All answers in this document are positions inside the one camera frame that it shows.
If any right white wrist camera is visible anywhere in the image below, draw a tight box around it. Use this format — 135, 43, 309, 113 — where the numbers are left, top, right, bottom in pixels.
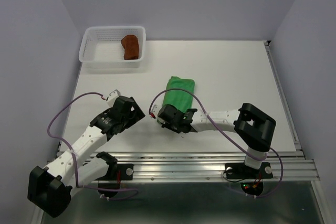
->
149, 104, 161, 119

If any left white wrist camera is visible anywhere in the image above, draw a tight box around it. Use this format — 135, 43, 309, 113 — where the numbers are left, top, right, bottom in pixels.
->
102, 89, 120, 107

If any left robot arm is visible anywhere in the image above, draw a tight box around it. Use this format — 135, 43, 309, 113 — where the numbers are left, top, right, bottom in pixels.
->
27, 90, 145, 218

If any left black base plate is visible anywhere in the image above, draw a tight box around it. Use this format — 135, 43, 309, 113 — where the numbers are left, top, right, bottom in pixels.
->
93, 163, 134, 182

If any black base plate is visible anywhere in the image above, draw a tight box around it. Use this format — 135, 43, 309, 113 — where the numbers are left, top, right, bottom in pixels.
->
223, 162, 273, 180
93, 163, 134, 182

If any green towel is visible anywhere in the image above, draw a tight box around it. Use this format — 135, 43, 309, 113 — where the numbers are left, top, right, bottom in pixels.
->
162, 76, 195, 118

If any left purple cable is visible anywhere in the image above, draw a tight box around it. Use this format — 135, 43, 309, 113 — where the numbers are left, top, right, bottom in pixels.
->
47, 92, 140, 201

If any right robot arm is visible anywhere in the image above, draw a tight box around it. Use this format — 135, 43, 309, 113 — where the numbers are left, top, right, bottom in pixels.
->
150, 103, 276, 177

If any white plastic perforated basket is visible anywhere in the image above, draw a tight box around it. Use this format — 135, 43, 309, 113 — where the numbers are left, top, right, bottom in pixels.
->
79, 26, 146, 68

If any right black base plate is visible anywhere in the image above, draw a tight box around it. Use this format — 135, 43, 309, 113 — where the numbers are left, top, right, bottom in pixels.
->
223, 162, 273, 180

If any brown towel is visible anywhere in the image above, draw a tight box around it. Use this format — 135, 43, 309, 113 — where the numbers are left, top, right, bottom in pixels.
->
121, 35, 140, 60

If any aluminium rail frame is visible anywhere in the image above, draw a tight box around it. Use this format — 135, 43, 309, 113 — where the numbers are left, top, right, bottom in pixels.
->
30, 40, 326, 224

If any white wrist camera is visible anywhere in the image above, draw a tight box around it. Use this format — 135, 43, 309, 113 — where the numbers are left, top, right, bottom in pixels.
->
149, 104, 161, 119
102, 89, 120, 107

